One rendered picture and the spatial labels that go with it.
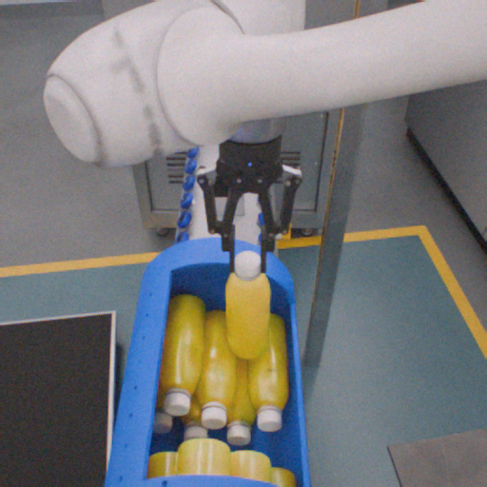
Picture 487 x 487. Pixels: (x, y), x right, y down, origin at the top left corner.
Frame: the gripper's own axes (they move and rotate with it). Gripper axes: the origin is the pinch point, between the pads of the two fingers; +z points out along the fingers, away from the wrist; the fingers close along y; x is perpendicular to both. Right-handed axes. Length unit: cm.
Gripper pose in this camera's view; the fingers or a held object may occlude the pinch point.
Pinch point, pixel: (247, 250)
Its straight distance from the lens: 75.6
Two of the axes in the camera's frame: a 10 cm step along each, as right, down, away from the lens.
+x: -0.1, 7.1, -7.1
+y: -10.0, -0.1, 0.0
